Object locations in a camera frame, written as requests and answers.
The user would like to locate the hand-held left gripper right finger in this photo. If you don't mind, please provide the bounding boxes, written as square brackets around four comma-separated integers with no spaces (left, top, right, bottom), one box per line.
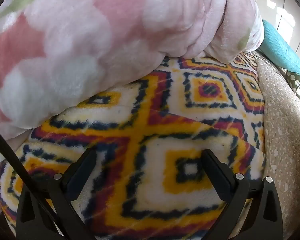
[201,149,283,240]

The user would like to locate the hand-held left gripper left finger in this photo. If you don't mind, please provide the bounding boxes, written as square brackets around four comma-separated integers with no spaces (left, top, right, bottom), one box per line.
[16,149,98,240]

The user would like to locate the geometric patterned fleece blanket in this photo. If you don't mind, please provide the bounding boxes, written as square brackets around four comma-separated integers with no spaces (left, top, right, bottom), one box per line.
[0,55,267,240]

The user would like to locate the beige spotted bed sheet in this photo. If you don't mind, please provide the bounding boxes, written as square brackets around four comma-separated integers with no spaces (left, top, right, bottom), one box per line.
[234,51,300,240]

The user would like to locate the pink floral fleece blanket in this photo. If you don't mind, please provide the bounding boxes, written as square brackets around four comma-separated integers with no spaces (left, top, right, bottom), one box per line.
[0,0,263,207]

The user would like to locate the teal pillow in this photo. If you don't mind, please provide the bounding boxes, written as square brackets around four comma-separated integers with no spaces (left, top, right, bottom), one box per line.
[259,19,300,78]

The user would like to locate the black cable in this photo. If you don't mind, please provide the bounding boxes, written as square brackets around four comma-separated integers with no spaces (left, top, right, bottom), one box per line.
[0,124,63,240]

